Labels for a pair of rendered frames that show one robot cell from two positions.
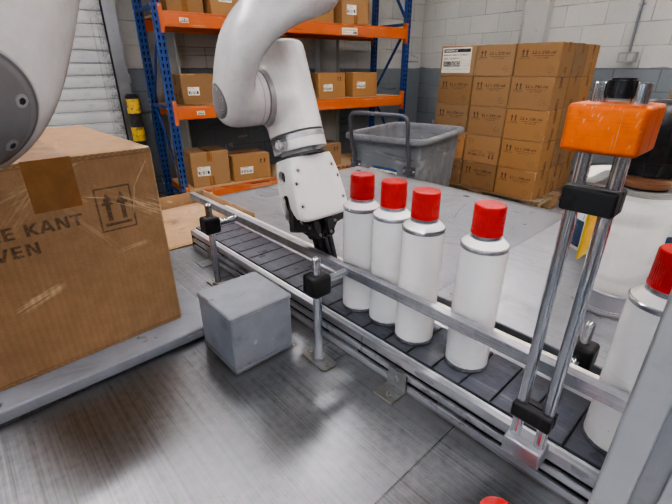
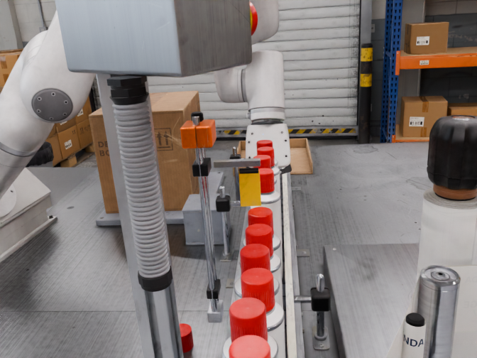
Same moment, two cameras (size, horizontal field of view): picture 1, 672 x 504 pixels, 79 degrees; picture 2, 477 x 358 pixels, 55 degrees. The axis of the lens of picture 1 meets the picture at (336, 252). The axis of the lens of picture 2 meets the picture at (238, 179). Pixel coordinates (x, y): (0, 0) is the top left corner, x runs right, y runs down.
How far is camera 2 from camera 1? 68 cm
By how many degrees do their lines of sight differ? 45
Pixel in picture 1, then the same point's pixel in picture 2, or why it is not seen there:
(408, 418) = (223, 296)
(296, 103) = (258, 91)
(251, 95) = (226, 86)
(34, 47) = (71, 87)
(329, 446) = (177, 286)
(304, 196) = (252, 150)
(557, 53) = not seen: outside the picture
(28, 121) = (69, 107)
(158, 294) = (180, 192)
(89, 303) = not seen: hidden behind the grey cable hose
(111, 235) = (160, 153)
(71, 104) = (319, 52)
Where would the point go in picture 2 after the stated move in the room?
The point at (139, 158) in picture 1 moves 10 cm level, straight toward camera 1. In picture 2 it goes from (177, 115) to (155, 125)
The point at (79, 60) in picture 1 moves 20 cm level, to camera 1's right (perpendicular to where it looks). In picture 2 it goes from (333, 15) to (351, 14)
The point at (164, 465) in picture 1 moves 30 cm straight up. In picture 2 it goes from (123, 261) to (101, 130)
